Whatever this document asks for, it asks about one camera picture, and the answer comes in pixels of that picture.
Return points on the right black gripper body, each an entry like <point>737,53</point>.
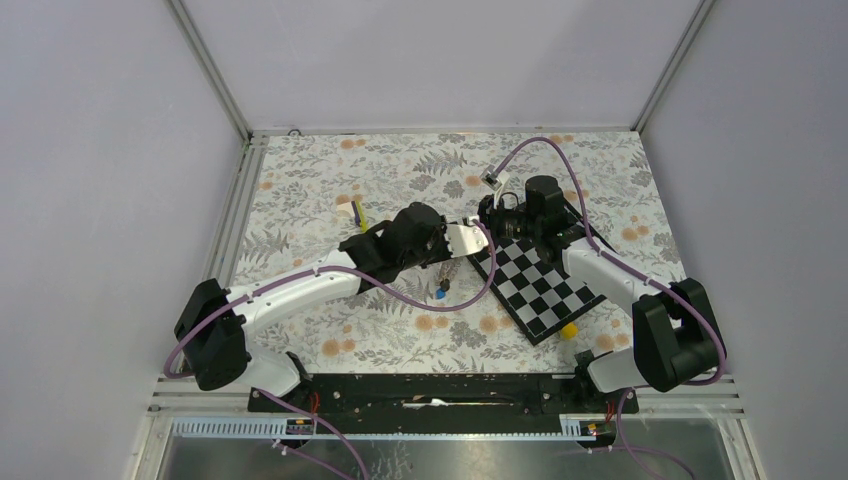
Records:
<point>507,224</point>

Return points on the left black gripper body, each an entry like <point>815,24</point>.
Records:
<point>436,250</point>

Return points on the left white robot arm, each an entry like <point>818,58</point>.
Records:
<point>216,330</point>

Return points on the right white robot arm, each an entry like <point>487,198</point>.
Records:
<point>675,337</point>

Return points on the yellow and purple block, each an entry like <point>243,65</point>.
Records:
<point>354,211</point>

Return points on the black white checkerboard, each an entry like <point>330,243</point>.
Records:
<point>539,298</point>

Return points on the floral patterned mat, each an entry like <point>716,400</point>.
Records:
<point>293,220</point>

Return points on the yellow cube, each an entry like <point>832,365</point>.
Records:
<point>569,331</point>

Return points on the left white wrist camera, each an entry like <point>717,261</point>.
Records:
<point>466,237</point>

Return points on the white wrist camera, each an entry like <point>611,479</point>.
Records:
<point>466,237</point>
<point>495,179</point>

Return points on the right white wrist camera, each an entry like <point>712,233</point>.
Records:
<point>495,179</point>

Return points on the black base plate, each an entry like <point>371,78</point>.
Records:
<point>453,403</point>

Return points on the right aluminium frame post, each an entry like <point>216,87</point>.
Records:
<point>674,62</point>

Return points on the aluminium frame post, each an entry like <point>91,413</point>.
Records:
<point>208,66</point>
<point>674,62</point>

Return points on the slotted cable duct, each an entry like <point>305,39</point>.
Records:
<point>302,429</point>

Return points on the left aluminium frame post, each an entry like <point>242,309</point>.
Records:
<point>208,66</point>

